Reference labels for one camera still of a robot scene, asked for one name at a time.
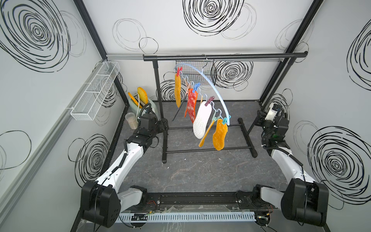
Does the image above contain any grey felt yellow-edged insole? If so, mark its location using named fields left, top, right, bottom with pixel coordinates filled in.
left=199, top=120, right=215, bottom=148

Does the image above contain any light blue clip hanger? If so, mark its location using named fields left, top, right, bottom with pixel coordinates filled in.
left=174, top=55, right=231, bottom=127

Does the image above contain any orange fuzzy insole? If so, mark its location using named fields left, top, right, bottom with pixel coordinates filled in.
left=174, top=74, right=181, bottom=108
left=213, top=119, right=228, bottom=151

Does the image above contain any black garment rack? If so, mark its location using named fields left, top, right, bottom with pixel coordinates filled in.
left=142, top=51, right=308, bottom=164

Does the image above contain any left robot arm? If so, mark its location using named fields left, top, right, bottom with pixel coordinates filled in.
left=79, top=103, right=168, bottom=228

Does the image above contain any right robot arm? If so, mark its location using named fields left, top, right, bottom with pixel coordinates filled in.
left=251, top=103, right=329, bottom=227

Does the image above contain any mint green toaster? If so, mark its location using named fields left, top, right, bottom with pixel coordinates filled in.
left=129, top=99, right=160, bottom=122

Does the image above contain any translucent plastic cup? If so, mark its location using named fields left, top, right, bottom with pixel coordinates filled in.
left=125, top=112, right=138, bottom=130

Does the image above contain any yellow toast slice leaning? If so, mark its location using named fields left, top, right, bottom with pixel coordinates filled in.
left=128, top=92, right=142, bottom=108

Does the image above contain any grey orange-edged insole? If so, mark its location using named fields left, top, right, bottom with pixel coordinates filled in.
left=172, top=88, right=189, bottom=121

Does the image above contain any teal clothespin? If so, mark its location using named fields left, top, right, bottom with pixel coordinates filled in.
left=222, top=115, right=231, bottom=125

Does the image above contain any white knitted insole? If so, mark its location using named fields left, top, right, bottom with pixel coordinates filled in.
left=193, top=101, right=212, bottom=139

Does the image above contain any red white patterned insole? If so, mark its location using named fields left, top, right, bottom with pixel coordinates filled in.
left=184, top=89, right=198, bottom=123

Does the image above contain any mint green clothespin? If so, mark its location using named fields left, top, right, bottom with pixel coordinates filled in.
left=212, top=112, right=221, bottom=122

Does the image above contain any blue clothespin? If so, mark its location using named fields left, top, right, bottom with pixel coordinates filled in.
left=192, top=83, right=200, bottom=93

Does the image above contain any red clothespin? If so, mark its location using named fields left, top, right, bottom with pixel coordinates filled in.
left=176, top=67, right=183, bottom=76

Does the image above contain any purple clothespin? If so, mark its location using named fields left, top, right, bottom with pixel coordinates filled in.
left=204, top=96, right=215, bottom=107

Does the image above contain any black wire wall basket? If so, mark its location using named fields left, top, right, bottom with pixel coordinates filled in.
left=176, top=60, right=214, bottom=87

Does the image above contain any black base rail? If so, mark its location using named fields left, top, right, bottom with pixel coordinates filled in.
left=129, top=190, right=275, bottom=212

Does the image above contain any white slotted cable duct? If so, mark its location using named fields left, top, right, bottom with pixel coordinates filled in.
left=117, top=212, right=256, bottom=223

